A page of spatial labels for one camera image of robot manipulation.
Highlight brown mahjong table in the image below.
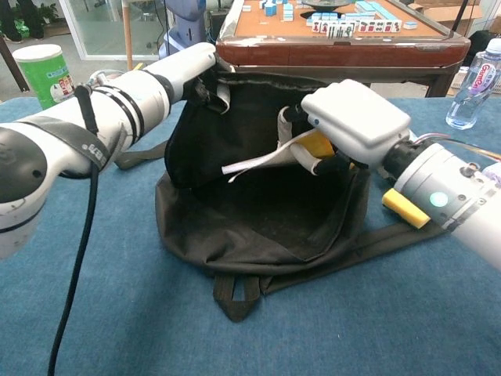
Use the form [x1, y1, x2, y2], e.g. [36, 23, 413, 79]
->
[214, 0, 472, 98]

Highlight white paper booklet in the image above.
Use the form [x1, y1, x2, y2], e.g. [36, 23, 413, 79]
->
[222, 107, 333, 184]

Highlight blue grey robot stand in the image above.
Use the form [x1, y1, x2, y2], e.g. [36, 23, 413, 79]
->
[162, 0, 220, 60]

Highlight wooden post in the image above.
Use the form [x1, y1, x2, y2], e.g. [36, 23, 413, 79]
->
[121, 0, 136, 71]

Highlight person in dark clothes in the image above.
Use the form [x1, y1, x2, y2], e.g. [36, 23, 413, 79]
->
[0, 0, 24, 43]

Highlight dark round dish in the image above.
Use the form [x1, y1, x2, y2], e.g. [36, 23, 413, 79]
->
[301, 0, 353, 11]

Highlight green potted plant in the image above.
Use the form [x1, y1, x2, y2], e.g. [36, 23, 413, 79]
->
[38, 2, 59, 23]

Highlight black tripod stand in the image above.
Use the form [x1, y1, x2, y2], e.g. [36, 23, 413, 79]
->
[452, 0, 470, 37]

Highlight black fabric backpack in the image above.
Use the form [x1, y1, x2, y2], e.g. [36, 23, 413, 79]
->
[113, 70, 447, 324]

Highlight white plastic basket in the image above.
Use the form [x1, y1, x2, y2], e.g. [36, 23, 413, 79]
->
[453, 65, 501, 96]

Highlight green chip can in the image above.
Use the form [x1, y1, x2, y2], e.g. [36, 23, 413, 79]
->
[12, 43, 75, 111]

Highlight yellow sponge block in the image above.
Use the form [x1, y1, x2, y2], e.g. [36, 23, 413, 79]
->
[381, 187, 432, 230]

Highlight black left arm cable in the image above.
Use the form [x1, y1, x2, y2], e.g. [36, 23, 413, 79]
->
[46, 84, 103, 376]

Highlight blue table cloth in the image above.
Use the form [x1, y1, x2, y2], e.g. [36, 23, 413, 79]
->
[0, 96, 501, 376]

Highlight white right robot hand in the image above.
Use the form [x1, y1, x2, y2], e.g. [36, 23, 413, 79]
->
[277, 80, 412, 175]

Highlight clear plastic water bottle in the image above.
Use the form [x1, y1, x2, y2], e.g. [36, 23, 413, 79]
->
[445, 38, 501, 131]

